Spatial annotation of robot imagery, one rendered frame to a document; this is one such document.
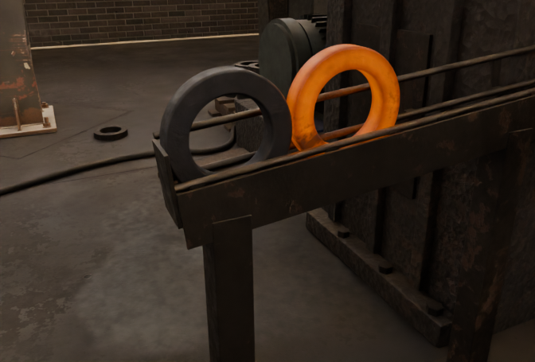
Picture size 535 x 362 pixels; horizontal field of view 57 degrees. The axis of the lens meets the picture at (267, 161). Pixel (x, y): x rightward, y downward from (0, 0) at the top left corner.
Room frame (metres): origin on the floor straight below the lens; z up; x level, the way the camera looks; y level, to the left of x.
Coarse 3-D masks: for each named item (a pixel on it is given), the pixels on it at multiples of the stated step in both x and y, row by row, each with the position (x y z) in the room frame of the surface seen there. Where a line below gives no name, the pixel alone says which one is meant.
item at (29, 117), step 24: (0, 0) 2.78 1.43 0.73; (0, 24) 2.77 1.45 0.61; (24, 24) 2.81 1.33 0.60; (0, 48) 2.76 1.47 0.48; (24, 48) 2.79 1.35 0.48; (0, 72) 2.75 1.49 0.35; (24, 72) 2.80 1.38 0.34; (0, 96) 2.74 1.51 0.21; (24, 96) 2.79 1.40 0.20; (0, 120) 2.73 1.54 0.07; (24, 120) 2.78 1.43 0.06; (48, 120) 2.76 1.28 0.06
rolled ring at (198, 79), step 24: (216, 72) 0.63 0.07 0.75; (240, 72) 0.65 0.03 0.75; (192, 96) 0.62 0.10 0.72; (216, 96) 0.63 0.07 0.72; (264, 96) 0.66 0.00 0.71; (168, 120) 0.61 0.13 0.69; (192, 120) 0.62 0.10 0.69; (264, 120) 0.69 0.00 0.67; (288, 120) 0.67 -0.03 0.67; (168, 144) 0.60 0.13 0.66; (264, 144) 0.68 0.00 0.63; (288, 144) 0.67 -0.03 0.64; (192, 168) 0.62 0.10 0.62
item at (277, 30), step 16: (304, 16) 2.21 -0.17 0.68; (320, 16) 2.19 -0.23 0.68; (272, 32) 2.14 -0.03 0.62; (288, 32) 2.05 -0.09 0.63; (304, 32) 2.05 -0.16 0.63; (320, 32) 2.08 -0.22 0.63; (272, 48) 2.14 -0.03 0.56; (288, 48) 2.00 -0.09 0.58; (304, 48) 2.00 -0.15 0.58; (320, 48) 2.04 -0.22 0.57; (272, 64) 2.14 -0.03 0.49; (288, 64) 2.00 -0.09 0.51; (272, 80) 2.14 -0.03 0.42; (288, 80) 2.00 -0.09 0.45; (320, 112) 2.07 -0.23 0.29; (240, 128) 2.39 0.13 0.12; (256, 128) 2.20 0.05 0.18; (240, 144) 2.40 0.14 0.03; (256, 144) 2.20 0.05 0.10
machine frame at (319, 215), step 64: (384, 0) 1.29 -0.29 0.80; (448, 0) 1.09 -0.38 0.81; (512, 0) 0.98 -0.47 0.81; (512, 64) 0.96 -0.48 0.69; (384, 192) 1.26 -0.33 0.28; (448, 192) 1.06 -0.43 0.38; (384, 256) 1.25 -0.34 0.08; (448, 256) 1.03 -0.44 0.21; (512, 256) 1.00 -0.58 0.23; (448, 320) 0.98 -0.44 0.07; (512, 320) 1.02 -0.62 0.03
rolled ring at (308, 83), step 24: (336, 48) 0.72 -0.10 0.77; (360, 48) 0.72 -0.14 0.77; (312, 72) 0.69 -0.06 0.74; (336, 72) 0.70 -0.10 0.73; (384, 72) 0.74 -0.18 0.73; (288, 96) 0.70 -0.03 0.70; (312, 96) 0.69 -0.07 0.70; (384, 96) 0.74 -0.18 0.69; (312, 120) 0.69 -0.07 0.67; (384, 120) 0.74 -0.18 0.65; (312, 144) 0.69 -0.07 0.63
